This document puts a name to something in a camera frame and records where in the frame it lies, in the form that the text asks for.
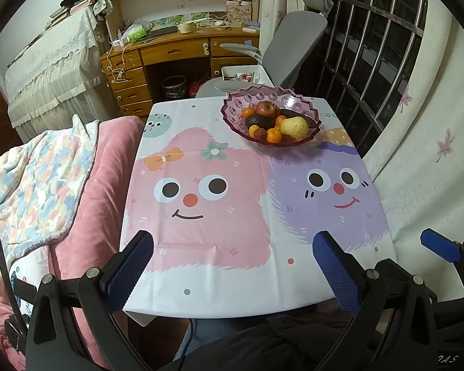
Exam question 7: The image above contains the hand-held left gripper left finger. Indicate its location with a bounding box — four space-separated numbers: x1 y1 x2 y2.
25 230 155 371

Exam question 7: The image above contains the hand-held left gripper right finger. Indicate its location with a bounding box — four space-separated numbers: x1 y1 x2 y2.
312 230 439 371

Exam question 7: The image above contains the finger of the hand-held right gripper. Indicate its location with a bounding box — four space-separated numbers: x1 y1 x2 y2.
420 229 464 298

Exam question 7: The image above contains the yellow pear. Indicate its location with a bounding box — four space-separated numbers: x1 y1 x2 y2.
280 117 309 140

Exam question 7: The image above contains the dark avocado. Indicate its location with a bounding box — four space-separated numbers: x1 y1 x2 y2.
245 114 270 129

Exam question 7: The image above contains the pink plastic fruit bowl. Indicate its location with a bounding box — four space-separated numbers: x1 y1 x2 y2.
221 86 322 147

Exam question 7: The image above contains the pink fleece blanket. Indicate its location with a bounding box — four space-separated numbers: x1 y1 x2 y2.
0 116 145 371

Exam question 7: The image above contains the person's dark clothing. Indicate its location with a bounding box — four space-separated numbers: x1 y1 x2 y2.
157 315 376 371

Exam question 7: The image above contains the white floral curtain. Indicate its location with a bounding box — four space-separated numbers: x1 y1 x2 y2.
361 0 464 271

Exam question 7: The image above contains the cartoon printed tablecloth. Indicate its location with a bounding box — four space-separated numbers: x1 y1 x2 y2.
119 96 398 314

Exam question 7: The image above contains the pastel floral blanket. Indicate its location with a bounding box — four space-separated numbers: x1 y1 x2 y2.
0 114 101 275

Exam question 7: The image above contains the red apple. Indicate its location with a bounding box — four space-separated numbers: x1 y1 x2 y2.
255 101 279 118

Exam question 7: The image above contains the black waste bin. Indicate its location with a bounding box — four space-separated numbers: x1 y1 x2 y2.
161 75 187 101

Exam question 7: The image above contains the red bag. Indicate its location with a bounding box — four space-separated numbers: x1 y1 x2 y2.
187 79 211 99

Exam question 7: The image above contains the metal window grille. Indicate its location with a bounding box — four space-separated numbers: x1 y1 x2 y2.
313 0 430 155

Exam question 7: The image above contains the bed with white lace cover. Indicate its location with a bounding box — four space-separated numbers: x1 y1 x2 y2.
4 6 113 132

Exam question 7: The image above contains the white storage tray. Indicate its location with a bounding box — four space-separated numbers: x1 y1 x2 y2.
220 66 265 83

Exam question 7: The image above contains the wooden desk with drawers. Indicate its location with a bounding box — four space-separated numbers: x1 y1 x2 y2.
100 27 264 117

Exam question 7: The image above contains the grey office chair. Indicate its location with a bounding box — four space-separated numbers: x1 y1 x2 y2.
195 0 333 99

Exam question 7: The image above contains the green tissue pack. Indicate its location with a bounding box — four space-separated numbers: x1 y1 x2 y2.
127 25 148 42

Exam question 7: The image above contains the wooden bookshelf hutch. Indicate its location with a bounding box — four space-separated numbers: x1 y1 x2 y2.
96 0 260 43

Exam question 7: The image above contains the printed cardboard box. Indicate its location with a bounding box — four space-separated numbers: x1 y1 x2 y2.
226 6 253 23

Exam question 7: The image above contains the white charging cable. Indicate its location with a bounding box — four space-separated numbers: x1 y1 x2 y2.
106 42 131 84

